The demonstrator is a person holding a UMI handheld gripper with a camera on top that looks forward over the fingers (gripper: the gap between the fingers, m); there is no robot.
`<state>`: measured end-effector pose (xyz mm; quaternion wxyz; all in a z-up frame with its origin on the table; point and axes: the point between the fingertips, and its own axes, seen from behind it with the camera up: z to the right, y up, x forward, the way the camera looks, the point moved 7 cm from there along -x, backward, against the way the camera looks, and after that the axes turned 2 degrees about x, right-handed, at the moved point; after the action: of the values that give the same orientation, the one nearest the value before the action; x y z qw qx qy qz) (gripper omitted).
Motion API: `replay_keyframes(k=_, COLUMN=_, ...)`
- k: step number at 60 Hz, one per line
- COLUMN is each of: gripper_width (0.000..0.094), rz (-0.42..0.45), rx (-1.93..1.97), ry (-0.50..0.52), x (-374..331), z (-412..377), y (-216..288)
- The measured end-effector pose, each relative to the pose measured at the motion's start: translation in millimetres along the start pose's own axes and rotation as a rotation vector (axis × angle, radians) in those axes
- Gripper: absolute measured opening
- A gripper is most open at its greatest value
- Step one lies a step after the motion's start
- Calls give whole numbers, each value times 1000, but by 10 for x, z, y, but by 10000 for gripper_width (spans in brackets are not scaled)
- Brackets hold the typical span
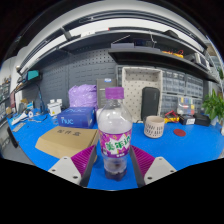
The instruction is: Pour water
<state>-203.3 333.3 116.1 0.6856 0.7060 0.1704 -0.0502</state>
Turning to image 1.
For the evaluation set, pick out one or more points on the green potted plant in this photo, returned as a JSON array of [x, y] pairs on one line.
[[213, 106]]

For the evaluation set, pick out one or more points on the beige ribbed cup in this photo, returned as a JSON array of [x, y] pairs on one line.
[[154, 127]]

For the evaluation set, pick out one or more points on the beige perforated tray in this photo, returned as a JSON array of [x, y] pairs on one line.
[[133, 86]]

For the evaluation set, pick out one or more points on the clear purple-label drink bottle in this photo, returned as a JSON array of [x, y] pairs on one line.
[[115, 133]]

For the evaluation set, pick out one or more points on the brown cardboard box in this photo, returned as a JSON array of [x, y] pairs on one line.
[[65, 140]]

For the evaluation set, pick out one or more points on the clear organizer with coloured parts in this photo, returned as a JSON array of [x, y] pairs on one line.
[[186, 106]]

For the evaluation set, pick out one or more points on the flat black case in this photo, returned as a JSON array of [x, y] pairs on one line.
[[202, 119]]

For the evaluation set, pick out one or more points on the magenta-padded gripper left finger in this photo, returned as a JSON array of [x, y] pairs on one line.
[[66, 168]]

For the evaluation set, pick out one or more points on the purple plastic bag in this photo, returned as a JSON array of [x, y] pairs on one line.
[[82, 96]]

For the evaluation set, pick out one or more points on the teal wall box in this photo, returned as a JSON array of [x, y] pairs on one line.
[[32, 75]]

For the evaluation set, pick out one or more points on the black workbench shelf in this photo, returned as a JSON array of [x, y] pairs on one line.
[[150, 56]]

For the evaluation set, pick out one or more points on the small white box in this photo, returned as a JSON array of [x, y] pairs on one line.
[[54, 108]]

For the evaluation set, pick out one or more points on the black rectangular case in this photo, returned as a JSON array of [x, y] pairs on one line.
[[150, 103]]

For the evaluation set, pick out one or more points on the dark grey upright box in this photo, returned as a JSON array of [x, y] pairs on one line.
[[101, 91]]

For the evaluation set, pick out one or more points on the white oscilloscope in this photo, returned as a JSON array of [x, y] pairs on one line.
[[202, 60]]

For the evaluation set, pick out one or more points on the yellow device with red leads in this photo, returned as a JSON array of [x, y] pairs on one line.
[[171, 54]]

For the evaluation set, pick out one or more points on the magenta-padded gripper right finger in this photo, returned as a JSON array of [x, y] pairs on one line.
[[159, 168]]

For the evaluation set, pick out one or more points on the black box with white label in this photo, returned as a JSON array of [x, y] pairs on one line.
[[187, 120]]

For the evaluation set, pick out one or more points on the grey parts drawer cabinet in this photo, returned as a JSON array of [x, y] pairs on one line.
[[183, 88]]

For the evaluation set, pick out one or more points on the blue printed box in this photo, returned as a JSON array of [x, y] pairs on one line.
[[76, 117]]

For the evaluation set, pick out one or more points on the yellow and red tool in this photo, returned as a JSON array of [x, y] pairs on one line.
[[171, 117]]

